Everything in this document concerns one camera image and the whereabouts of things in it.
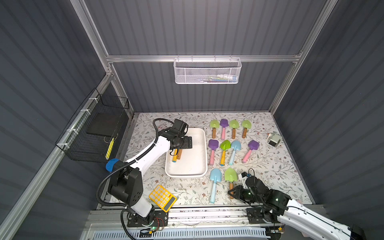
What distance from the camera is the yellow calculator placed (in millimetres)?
782

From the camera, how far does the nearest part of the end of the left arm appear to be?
62 centimetres

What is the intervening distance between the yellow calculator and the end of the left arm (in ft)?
0.91
